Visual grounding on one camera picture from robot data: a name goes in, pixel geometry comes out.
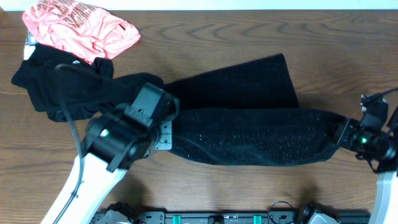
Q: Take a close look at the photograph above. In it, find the black knit skirt with buttons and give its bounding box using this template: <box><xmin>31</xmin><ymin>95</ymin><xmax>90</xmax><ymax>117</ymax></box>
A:
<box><xmin>165</xmin><ymin>54</ymin><xmax>345</xmax><ymax>167</ymax></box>

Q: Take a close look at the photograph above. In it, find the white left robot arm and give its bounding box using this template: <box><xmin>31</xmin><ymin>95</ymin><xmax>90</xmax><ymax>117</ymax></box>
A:
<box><xmin>42</xmin><ymin>103</ymin><xmax>179</xmax><ymax>223</ymax></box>

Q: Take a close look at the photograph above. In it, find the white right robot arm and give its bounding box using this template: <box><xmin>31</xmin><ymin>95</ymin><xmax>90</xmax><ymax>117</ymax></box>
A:
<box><xmin>332</xmin><ymin>104</ymin><xmax>397</xmax><ymax>224</ymax></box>

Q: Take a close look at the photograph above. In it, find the black t-shirt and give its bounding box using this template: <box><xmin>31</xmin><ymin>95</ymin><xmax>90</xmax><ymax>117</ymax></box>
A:
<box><xmin>11</xmin><ymin>44</ymin><xmax>164</xmax><ymax>122</ymax></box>

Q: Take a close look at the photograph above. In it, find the pink t-shirt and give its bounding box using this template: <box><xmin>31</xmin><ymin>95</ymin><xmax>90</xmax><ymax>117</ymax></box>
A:
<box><xmin>22</xmin><ymin>0</ymin><xmax>141</xmax><ymax>64</ymax></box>

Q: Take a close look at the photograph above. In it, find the white garment under pile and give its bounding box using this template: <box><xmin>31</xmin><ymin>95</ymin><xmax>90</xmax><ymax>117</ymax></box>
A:
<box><xmin>24</xmin><ymin>32</ymin><xmax>37</xmax><ymax>60</ymax></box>

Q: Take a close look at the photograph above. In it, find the black mounting rail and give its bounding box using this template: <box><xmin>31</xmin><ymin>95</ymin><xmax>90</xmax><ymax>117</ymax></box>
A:
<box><xmin>90</xmin><ymin>200</ymin><xmax>373</xmax><ymax>224</ymax></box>

